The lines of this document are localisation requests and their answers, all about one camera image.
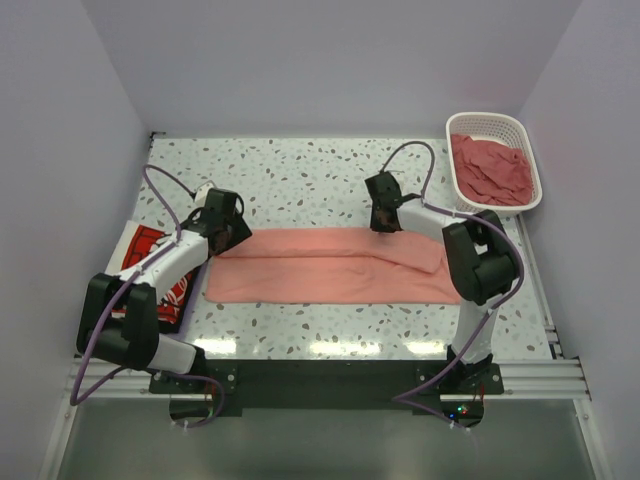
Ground salmon pink t shirt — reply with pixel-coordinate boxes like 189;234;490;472
205;227;461;305

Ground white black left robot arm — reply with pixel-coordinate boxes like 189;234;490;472
76;188;252;392

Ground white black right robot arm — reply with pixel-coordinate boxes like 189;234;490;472
365;172;524;393

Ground red white printed folded shirt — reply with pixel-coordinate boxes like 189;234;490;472
112;223;206;334

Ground dark pink crumpled shirt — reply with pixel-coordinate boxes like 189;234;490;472
451;134;534;207

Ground white plastic laundry basket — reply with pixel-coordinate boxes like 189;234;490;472
445;112;543;216

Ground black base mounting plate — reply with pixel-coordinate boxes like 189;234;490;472
148;358;506;419

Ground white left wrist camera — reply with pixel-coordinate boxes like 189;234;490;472
193;182;215;206

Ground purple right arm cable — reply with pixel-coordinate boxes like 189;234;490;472
380;141;526;417

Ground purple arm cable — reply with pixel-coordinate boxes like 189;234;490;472
380;141;526;417
68;164;226;429

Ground aluminium extrusion rail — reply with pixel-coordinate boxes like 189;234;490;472
65;359;590;403

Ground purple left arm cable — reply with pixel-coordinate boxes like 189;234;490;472
68;164;226;429

